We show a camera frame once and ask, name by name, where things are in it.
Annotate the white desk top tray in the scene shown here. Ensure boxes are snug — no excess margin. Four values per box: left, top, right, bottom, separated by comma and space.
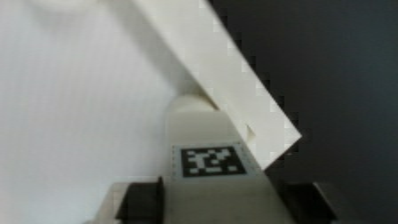
0, 0, 301, 224

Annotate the white desk leg with tags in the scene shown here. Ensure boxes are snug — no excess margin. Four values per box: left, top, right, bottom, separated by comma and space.
166, 95, 297, 224

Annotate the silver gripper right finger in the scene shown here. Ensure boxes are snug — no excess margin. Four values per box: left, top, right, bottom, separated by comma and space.
279, 182, 350, 224

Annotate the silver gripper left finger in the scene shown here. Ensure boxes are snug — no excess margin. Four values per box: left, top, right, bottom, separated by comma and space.
87, 177, 166, 224

